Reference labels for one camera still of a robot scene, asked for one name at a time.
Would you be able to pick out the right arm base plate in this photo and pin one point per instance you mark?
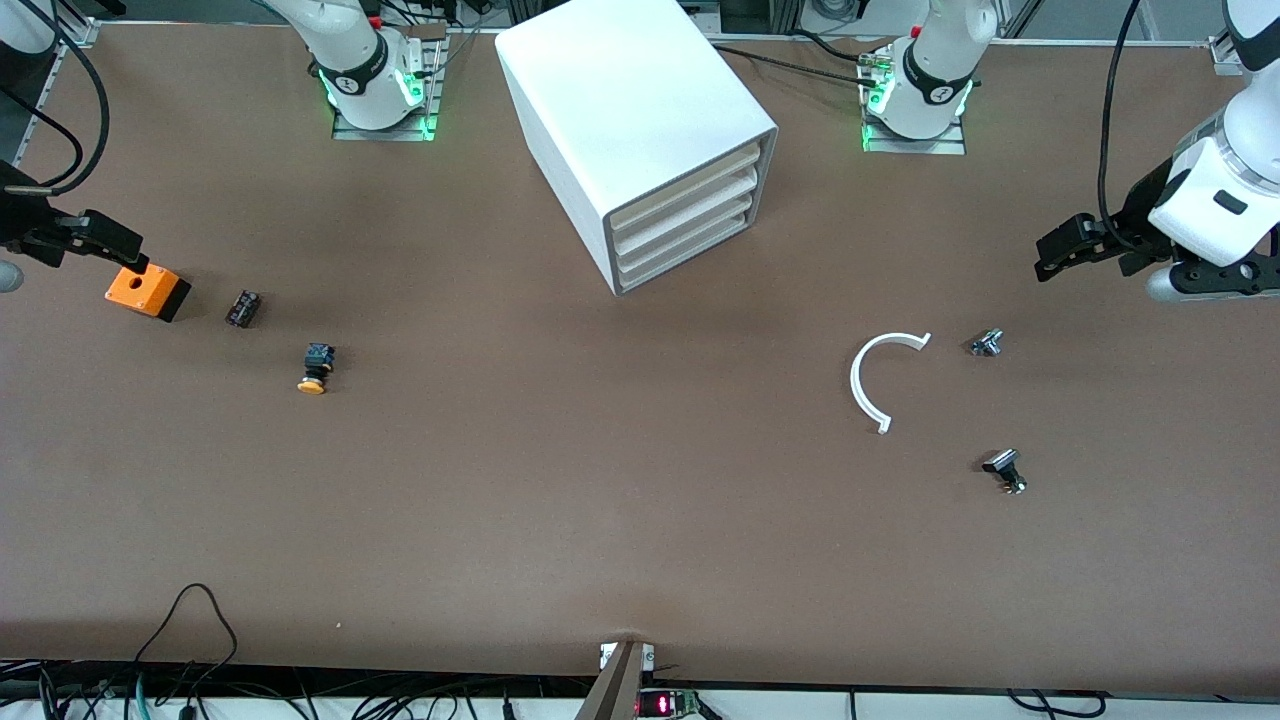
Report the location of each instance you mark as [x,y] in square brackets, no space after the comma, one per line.
[385,134]

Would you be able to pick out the grey camera stand beam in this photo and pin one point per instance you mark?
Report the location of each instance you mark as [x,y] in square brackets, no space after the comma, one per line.
[612,695]

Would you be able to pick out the small silver metal part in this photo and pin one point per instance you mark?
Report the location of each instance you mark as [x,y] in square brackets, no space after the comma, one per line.
[986,344]

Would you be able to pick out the orange button enclosure box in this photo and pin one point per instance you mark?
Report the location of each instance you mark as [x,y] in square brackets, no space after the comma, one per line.
[140,292]

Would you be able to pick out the small dark terminal block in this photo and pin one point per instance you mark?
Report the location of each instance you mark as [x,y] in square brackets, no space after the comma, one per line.
[243,308]

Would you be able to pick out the beige cabinet drawer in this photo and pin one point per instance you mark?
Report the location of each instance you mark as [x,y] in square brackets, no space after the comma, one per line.
[690,247]
[690,185]
[690,230]
[690,208]

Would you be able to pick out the white curved plastic arc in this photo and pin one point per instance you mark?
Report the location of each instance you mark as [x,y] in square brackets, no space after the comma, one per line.
[854,382]

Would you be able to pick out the aluminium frame corner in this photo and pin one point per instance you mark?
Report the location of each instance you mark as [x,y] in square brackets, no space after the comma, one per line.
[78,35]
[1217,50]

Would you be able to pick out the red LED display module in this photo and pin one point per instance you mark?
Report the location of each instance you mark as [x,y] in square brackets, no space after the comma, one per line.
[662,704]

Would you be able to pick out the white drawer cabinet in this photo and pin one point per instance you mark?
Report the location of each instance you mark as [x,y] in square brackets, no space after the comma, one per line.
[620,90]

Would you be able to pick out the white stand bracket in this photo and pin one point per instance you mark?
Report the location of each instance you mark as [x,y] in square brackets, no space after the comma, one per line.
[605,655]

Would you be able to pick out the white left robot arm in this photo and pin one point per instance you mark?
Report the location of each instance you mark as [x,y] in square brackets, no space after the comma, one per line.
[930,70]

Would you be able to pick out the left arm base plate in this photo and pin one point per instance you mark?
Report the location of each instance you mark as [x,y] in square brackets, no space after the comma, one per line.
[915,146]

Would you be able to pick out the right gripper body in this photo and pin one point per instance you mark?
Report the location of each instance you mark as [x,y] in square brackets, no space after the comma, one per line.
[20,222]

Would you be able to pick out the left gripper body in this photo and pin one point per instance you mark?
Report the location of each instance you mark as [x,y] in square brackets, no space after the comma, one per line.
[1137,219]

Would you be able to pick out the yellow push button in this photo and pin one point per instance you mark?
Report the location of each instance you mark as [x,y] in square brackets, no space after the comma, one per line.
[320,356]

